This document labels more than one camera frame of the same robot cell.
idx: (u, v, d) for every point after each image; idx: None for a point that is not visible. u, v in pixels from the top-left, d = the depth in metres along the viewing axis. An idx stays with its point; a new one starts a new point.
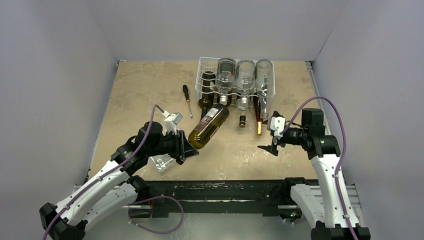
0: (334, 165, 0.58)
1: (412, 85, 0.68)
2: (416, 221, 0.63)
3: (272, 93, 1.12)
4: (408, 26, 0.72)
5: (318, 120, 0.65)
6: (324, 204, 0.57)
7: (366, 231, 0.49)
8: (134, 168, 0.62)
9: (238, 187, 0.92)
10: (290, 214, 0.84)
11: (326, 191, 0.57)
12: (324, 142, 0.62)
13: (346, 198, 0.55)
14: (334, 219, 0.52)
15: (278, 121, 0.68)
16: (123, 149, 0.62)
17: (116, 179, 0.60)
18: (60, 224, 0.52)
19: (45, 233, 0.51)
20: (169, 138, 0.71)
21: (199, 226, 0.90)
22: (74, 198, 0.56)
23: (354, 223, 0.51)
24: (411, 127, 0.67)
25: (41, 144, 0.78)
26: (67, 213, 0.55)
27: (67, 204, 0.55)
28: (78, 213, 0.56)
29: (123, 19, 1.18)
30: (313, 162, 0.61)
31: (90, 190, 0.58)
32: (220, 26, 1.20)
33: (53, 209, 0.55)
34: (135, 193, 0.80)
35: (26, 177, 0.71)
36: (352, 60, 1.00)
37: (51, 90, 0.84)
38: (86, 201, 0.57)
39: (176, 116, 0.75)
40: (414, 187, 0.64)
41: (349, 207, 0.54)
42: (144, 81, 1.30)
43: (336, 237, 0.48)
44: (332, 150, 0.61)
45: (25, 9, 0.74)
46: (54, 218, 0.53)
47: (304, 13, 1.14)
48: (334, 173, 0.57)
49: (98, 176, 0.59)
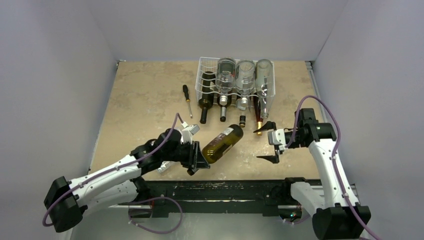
0: (330, 149, 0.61)
1: (412, 90, 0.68)
2: (415, 224, 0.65)
3: (271, 94, 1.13)
4: (408, 30, 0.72)
5: (311, 115, 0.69)
6: (324, 187, 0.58)
7: (366, 209, 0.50)
8: (147, 168, 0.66)
9: (238, 187, 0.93)
10: (290, 214, 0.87)
11: (324, 172, 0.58)
12: (320, 129, 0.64)
13: (345, 179, 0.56)
14: (334, 198, 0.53)
15: (278, 134, 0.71)
16: (142, 149, 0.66)
17: (131, 173, 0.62)
18: (70, 200, 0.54)
19: (54, 204, 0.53)
20: (185, 148, 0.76)
21: (200, 226, 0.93)
22: (89, 179, 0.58)
23: (354, 202, 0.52)
24: (411, 132, 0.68)
25: (43, 149, 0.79)
26: (79, 191, 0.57)
27: (82, 182, 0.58)
28: (88, 195, 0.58)
29: (122, 19, 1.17)
30: (310, 147, 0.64)
31: (104, 176, 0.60)
32: (221, 26, 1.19)
33: (67, 184, 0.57)
34: (136, 193, 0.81)
35: (28, 180, 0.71)
36: (352, 63, 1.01)
37: (52, 94, 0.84)
38: (99, 185, 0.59)
39: (194, 127, 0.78)
40: (414, 192, 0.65)
41: (348, 188, 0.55)
42: (144, 81, 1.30)
43: (338, 214, 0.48)
44: (328, 136, 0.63)
45: (25, 12, 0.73)
46: (66, 193, 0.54)
47: (305, 13, 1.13)
48: (331, 156, 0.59)
49: (116, 166, 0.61)
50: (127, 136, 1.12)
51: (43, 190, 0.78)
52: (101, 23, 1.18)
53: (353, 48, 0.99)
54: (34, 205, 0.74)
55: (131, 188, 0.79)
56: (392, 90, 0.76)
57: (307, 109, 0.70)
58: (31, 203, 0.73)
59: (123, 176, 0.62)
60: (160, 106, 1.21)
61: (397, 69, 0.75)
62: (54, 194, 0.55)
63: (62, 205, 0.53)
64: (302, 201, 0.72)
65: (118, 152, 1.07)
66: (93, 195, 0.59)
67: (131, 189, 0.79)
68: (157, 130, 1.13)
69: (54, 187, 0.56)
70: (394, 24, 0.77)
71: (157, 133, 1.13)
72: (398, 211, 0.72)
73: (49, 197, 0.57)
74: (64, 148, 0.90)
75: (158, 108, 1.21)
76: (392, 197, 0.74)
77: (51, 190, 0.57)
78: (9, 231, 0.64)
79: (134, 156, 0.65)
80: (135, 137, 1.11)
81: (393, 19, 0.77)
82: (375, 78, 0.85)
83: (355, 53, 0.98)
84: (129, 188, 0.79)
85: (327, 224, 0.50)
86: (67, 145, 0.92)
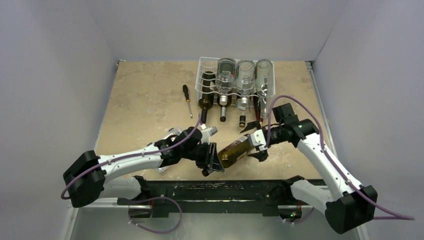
0: (318, 142, 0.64)
1: (412, 89, 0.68)
2: (416, 223, 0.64)
3: (271, 94, 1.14)
4: (408, 29, 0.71)
5: (290, 111, 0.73)
6: (326, 180, 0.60)
7: (371, 188, 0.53)
8: (167, 162, 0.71)
9: (238, 187, 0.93)
10: (290, 214, 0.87)
11: (321, 166, 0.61)
12: (301, 126, 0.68)
13: (343, 167, 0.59)
14: (340, 188, 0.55)
15: (256, 135, 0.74)
16: (164, 142, 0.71)
17: (153, 161, 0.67)
18: (97, 174, 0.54)
19: (79, 176, 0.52)
20: (202, 148, 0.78)
21: (200, 226, 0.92)
22: (117, 157, 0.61)
23: (359, 185, 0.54)
24: (412, 131, 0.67)
25: (43, 149, 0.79)
26: (106, 168, 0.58)
27: (110, 160, 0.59)
28: (114, 173, 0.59)
29: (122, 19, 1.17)
30: (299, 146, 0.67)
31: (130, 159, 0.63)
32: (221, 26, 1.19)
33: (95, 159, 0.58)
34: (139, 191, 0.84)
35: (27, 181, 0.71)
36: (352, 63, 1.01)
37: (51, 93, 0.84)
38: (125, 165, 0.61)
39: (212, 129, 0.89)
40: (415, 191, 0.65)
41: (347, 173, 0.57)
42: (144, 81, 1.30)
43: (348, 203, 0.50)
44: (311, 131, 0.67)
45: (25, 11, 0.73)
46: (96, 166, 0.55)
47: (305, 12, 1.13)
48: (322, 148, 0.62)
49: (142, 152, 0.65)
50: (127, 136, 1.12)
51: (43, 189, 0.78)
52: (101, 23, 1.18)
53: (353, 48, 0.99)
54: (34, 205, 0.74)
55: (136, 185, 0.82)
56: (392, 90, 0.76)
57: (285, 106, 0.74)
58: (31, 203, 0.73)
59: (145, 163, 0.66)
60: (160, 106, 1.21)
61: (397, 69, 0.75)
62: (81, 166, 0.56)
63: (88, 177, 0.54)
64: (309, 200, 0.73)
65: (118, 152, 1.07)
66: (115, 175, 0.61)
67: (136, 186, 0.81)
68: (157, 130, 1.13)
69: (82, 159, 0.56)
70: (394, 24, 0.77)
71: (157, 133, 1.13)
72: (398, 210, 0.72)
73: (73, 168, 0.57)
74: (64, 148, 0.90)
75: (158, 108, 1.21)
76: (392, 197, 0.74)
77: (77, 161, 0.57)
78: (9, 231, 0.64)
79: (157, 147, 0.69)
80: (135, 137, 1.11)
81: (393, 18, 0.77)
82: (375, 77, 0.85)
83: (355, 52, 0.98)
84: (134, 185, 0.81)
85: (342, 213, 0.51)
86: (67, 145, 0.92)
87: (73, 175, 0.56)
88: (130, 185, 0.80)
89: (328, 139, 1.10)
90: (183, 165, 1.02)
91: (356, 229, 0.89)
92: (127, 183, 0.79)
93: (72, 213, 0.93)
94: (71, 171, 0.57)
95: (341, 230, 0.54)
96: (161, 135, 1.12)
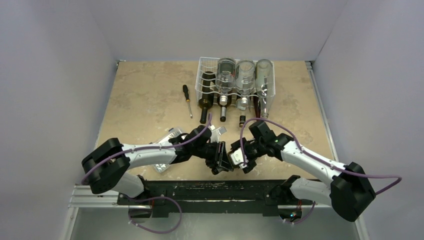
0: (296, 146, 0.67)
1: (412, 89, 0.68)
2: (418, 222, 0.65)
3: (271, 94, 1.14)
4: (407, 30, 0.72)
5: (265, 128, 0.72)
6: (315, 174, 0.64)
7: (354, 165, 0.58)
8: (179, 159, 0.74)
9: (238, 187, 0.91)
10: (290, 214, 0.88)
11: (306, 164, 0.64)
12: (278, 141, 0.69)
13: (323, 156, 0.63)
14: (329, 175, 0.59)
15: (235, 154, 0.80)
16: (177, 139, 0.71)
17: (169, 155, 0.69)
18: (121, 160, 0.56)
19: (100, 163, 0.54)
20: (213, 146, 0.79)
21: (200, 226, 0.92)
22: (140, 147, 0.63)
23: (343, 166, 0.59)
24: (412, 131, 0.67)
25: (43, 149, 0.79)
26: (129, 155, 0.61)
27: (133, 148, 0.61)
28: (135, 161, 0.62)
29: (122, 19, 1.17)
30: (284, 158, 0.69)
31: (150, 150, 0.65)
32: (221, 26, 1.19)
33: (119, 146, 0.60)
34: (142, 189, 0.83)
35: (27, 181, 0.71)
36: (352, 63, 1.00)
37: (51, 93, 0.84)
38: (146, 155, 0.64)
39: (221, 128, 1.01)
40: (415, 190, 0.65)
41: (330, 160, 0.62)
42: (144, 81, 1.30)
43: (342, 185, 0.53)
44: (287, 140, 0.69)
45: (25, 11, 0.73)
46: (119, 154, 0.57)
47: (305, 12, 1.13)
48: (300, 149, 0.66)
49: (160, 145, 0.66)
50: (127, 136, 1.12)
51: (42, 189, 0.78)
52: (101, 23, 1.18)
53: (353, 48, 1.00)
54: (34, 204, 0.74)
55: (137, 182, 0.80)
56: (392, 90, 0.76)
57: (260, 123, 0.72)
58: (31, 203, 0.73)
59: (162, 156, 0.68)
60: (160, 106, 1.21)
61: (397, 69, 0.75)
62: (105, 152, 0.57)
63: (111, 164, 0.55)
64: (314, 197, 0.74)
65: None
66: (135, 163, 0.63)
67: (139, 184, 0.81)
68: (157, 130, 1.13)
69: (107, 145, 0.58)
70: (394, 24, 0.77)
71: (157, 132, 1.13)
72: (398, 210, 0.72)
73: (96, 153, 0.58)
74: (64, 148, 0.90)
75: (158, 108, 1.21)
76: (393, 197, 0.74)
77: (101, 147, 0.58)
78: (8, 231, 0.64)
79: (171, 142, 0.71)
80: (135, 137, 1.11)
81: (393, 19, 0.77)
82: (375, 77, 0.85)
83: (354, 53, 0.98)
84: (138, 183, 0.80)
85: (343, 198, 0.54)
86: (67, 145, 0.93)
87: (94, 160, 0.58)
88: (134, 182, 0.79)
89: (328, 140, 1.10)
90: (183, 166, 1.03)
91: (355, 229, 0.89)
92: (133, 180, 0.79)
93: (72, 213, 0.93)
94: (93, 156, 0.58)
95: (355, 216, 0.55)
96: (161, 135, 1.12)
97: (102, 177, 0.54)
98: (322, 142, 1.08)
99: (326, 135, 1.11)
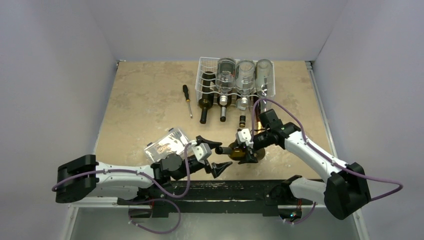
0: (301, 137, 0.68)
1: (412, 89, 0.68)
2: (418, 224, 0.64)
3: (271, 94, 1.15)
4: (407, 29, 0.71)
5: (273, 116, 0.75)
6: (315, 167, 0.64)
7: (356, 166, 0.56)
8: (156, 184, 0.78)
9: (238, 187, 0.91)
10: (290, 214, 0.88)
11: (308, 157, 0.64)
12: (284, 129, 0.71)
13: (326, 151, 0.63)
14: (328, 170, 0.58)
15: (244, 132, 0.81)
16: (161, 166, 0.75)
17: (144, 182, 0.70)
18: (89, 180, 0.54)
19: (71, 177, 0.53)
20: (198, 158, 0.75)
21: (199, 226, 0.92)
22: (113, 169, 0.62)
23: (344, 164, 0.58)
24: (411, 131, 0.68)
25: (44, 150, 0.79)
26: (100, 176, 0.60)
27: (106, 170, 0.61)
28: (104, 183, 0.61)
29: (122, 19, 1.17)
30: (287, 146, 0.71)
31: (126, 175, 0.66)
32: (221, 25, 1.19)
33: (93, 164, 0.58)
34: (135, 194, 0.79)
35: (27, 181, 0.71)
36: (352, 63, 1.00)
37: (51, 93, 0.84)
38: (117, 179, 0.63)
39: (204, 155, 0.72)
40: (415, 191, 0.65)
41: (332, 157, 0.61)
42: (144, 81, 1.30)
43: (339, 182, 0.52)
44: (294, 129, 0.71)
45: (26, 11, 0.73)
46: (90, 172, 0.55)
47: (305, 12, 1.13)
48: (305, 141, 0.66)
49: (138, 170, 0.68)
50: (127, 136, 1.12)
51: (43, 189, 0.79)
52: (101, 23, 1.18)
53: (353, 48, 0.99)
54: (34, 204, 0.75)
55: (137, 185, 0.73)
56: (392, 90, 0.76)
57: (268, 111, 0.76)
58: (31, 204, 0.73)
59: (137, 182, 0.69)
60: (160, 106, 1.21)
61: (397, 70, 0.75)
62: (78, 166, 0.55)
63: (80, 180, 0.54)
64: (313, 196, 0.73)
65: (118, 152, 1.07)
66: (105, 184, 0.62)
67: (133, 188, 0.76)
68: (157, 130, 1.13)
69: (81, 161, 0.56)
70: (394, 25, 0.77)
71: (157, 133, 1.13)
72: (399, 211, 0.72)
73: (70, 165, 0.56)
74: (64, 148, 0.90)
75: (158, 108, 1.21)
76: (393, 198, 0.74)
77: (77, 160, 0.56)
78: (8, 231, 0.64)
79: (153, 168, 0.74)
80: (135, 138, 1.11)
81: (393, 19, 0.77)
82: (375, 77, 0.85)
83: (355, 52, 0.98)
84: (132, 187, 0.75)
85: (336, 195, 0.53)
86: (67, 146, 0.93)
87: (67, 171, 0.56)
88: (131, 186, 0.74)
89: (328, 139, 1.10)
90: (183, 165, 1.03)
91: (355, 229, 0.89)
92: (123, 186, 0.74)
93: (72, 213, 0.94)
94: (67, 166, 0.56)
95: (344, 216, 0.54)
96: (161, 135, 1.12)
97: (70, 191, 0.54)
98: (323, 142, 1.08)
99: (326, 135, 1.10)
